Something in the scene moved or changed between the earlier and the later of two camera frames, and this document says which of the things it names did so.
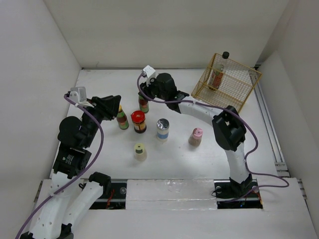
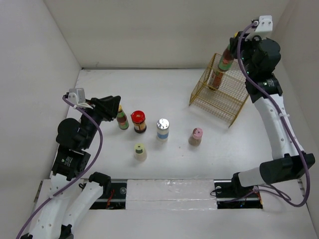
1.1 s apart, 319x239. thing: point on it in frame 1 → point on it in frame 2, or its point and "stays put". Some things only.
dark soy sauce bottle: (217, 75) stays put
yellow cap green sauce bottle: (144, 104) → (226, 60)
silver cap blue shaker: (162, 127) stays put
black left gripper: (108, 105) stays put
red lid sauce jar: (138, 118) stays put
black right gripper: (145, 90) → (256, 39)
